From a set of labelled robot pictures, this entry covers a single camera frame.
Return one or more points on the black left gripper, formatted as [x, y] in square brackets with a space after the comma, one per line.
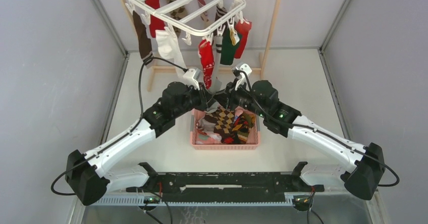
[205, 99]

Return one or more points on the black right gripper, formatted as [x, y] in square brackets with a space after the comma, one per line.
[229, 97]

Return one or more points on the grey ribbed sock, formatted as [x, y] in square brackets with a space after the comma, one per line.
[205, 125]

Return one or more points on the red black argyle sock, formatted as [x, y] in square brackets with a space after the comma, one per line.
[239, 131]

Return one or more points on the pink patterned sock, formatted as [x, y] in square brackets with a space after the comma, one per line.
[215, 137]

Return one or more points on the red white patterned sock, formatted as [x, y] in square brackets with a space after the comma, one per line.
[207, 61]

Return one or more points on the pink plastic basket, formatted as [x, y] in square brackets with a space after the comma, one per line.
[201, 143]

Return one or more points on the wooden hanger stand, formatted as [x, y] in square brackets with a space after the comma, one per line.
[175, 14]

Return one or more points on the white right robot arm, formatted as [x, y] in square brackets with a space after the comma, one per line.
[364, 164]

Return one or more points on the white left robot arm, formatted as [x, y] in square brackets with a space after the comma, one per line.
[88, 174]

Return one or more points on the grey long sock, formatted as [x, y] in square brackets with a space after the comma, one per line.
[215, 82]

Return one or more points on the green dotted sock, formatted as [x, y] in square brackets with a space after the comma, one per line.
[228, 49]

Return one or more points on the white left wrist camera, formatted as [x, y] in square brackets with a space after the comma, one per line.
[191, 77]

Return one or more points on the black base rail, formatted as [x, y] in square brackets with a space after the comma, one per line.
[237, 187]

